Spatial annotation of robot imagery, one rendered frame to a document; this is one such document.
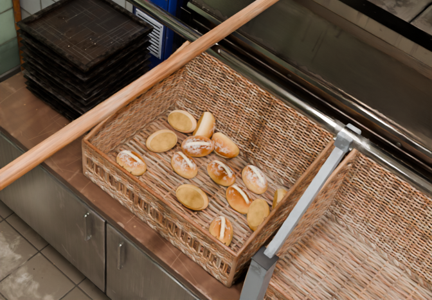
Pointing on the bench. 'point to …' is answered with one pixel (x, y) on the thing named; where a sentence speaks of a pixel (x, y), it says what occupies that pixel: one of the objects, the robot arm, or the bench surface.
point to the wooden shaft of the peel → (141, 85)
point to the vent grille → (153, 34)
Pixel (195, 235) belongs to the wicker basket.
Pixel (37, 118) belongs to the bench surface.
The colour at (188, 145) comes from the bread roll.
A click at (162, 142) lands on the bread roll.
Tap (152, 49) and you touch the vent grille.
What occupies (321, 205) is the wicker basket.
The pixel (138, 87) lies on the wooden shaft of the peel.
